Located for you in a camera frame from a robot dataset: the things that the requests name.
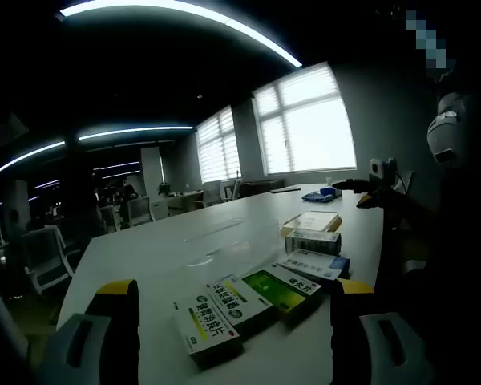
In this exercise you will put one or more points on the ceiling light strip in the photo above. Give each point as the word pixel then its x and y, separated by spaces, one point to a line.
pixel 264 41
pixel 60 143
pixel 144 129

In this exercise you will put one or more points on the narrow window with blinds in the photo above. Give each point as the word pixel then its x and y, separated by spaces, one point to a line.
pixel 218 148

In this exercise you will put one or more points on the blue cloth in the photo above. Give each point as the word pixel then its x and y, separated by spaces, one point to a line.
pixel 314 197

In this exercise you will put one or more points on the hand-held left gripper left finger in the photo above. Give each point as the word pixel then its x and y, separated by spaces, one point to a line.
pixel 104 341

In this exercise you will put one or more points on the white office chair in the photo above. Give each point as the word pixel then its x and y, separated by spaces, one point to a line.
pixel 212 192
pixel 44 256
pixel 140 210

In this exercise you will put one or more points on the dark closed laptop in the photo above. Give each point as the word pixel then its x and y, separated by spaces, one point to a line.
pixel 284 189

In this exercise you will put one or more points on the green white medicine box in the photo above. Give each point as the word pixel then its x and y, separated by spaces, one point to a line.
pixel 272 286

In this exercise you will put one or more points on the wide window with blinds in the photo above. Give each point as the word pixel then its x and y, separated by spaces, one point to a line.
pixel 312 132

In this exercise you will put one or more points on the dark low sofa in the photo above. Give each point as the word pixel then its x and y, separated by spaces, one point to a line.
pixel 264 186

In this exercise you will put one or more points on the blue tissue pack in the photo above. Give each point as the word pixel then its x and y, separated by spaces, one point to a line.
pixel 332 191

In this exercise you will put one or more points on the white yellow-striped medicine box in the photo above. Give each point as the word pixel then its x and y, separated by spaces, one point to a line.
pixel 208 325

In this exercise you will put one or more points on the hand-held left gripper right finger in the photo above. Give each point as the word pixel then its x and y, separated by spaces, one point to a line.
pixel 344 341

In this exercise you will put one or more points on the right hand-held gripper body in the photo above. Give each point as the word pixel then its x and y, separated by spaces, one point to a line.
pixel 378 168

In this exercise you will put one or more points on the white chest-worn device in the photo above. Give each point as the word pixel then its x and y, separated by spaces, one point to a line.
pixel 445 132

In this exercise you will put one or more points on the person's dark upper body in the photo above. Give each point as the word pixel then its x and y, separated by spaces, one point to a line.
pixel 465 240

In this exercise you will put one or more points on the green cartoon medicine box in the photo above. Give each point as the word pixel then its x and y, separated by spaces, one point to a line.
pixel 232 301

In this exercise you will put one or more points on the potted plant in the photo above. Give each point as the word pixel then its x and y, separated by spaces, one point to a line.
pixel 163 188

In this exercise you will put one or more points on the clear lid with yellow clasps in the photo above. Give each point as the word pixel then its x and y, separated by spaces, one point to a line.
pixel 310 220

